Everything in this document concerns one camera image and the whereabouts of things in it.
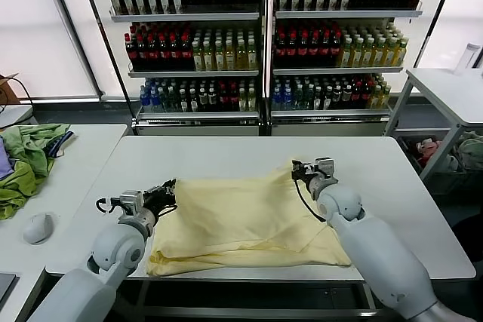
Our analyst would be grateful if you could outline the grey drink shelf unit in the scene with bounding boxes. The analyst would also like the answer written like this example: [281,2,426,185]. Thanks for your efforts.
[266,0,423,137]
[109,0,265,137]

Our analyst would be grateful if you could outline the pale green garment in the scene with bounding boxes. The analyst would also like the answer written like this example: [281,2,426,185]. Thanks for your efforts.
[454,131,483,172]

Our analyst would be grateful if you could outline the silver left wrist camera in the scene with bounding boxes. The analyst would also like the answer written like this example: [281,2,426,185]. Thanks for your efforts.
[118,191,146,218]

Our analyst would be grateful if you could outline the pale yellow t-shirt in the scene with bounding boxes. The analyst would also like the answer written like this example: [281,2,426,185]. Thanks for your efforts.
[146,163,352,277]

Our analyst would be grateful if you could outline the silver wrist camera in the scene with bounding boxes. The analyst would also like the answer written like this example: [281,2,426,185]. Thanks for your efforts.
[118,191,146,218]
[313,156,337,180]

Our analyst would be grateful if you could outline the dark grey tablet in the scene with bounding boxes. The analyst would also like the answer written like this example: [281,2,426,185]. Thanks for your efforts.
[0,272,20,302]

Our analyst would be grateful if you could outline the brown cardboard box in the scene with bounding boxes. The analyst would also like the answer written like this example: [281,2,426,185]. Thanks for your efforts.
[0,73,22,107]

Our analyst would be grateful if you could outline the grey white garment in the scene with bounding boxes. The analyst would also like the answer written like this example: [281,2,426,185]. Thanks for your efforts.
[437,155,460,173]

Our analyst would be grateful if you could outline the white cap yellow juice bottle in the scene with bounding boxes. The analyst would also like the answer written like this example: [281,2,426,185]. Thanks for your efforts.
[224,40,236,72]
[235,39,247,72]
[246,39,258,71]
[202,41,214,72]
[383,38,396,68]
[372,38,385,69]
[394,38,408,68]
[191,41,203,72]
[339,38,352,69]
[361,38,374,69]
[350,38,362,69]
[213,41,225,72]

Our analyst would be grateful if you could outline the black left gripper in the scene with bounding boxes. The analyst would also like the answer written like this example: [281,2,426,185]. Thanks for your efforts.
[142,177,178,213]

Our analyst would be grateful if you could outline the white table with grey legs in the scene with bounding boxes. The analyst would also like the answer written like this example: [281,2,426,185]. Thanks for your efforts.
[383,68,483,183]

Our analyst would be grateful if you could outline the red cap cola bottle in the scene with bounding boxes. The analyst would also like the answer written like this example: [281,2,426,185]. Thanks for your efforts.
[285,33,297,69]
[318,33,331,69]
[158,35,170,72]
[329,33,342,69]
[274,33,287,69]
[168,35,180,72]
[296,33,309,69]
[147,35,159,72]
[136,35,149,72]
[307,33,320,69]
[179,34,192,72]
[125,35,137,72]

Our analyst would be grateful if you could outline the pink garment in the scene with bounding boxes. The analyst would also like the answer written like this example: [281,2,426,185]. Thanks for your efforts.
[414,140,442,160]

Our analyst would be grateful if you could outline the navy striped garment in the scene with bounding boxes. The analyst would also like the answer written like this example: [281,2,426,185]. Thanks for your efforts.
[45,130,76,159]

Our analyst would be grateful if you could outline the black diagonal pole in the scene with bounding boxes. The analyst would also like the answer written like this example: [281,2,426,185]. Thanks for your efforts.
[75,0,137,137]
[383,0,462,137]

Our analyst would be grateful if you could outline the grey window frame bar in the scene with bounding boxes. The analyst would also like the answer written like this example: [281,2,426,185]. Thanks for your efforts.
[41,0,105,103]

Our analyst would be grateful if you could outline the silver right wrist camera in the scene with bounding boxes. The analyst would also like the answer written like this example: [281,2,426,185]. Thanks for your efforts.
[313,156,337,180]

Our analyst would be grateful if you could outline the thin black cable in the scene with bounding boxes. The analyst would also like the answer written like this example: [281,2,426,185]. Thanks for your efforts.
[0,75,35,130]

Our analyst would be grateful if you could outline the dark grey storage crate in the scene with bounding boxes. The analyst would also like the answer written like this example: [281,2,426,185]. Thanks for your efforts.
[395,136,454,178]

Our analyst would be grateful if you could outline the purple garment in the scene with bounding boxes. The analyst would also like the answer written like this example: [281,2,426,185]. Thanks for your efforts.
[0,136,18,182]

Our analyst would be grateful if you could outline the grey computer mouse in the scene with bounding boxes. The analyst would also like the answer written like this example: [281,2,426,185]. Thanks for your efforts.
[23,213,54,246]

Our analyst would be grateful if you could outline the green crumpled garment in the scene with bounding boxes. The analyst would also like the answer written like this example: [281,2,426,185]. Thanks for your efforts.
[0,122,72,221]

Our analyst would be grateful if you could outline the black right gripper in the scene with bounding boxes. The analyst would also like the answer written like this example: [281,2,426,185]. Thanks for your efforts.
[291,160,321,189]

